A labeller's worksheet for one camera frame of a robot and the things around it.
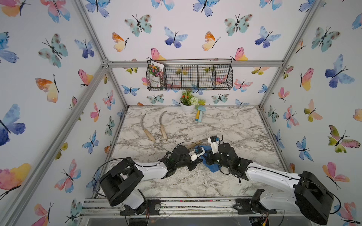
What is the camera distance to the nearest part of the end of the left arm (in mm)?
660

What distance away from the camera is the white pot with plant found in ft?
3.49

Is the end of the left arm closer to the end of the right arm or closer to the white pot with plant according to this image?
the end of the right arm

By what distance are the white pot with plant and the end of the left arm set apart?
45 cm
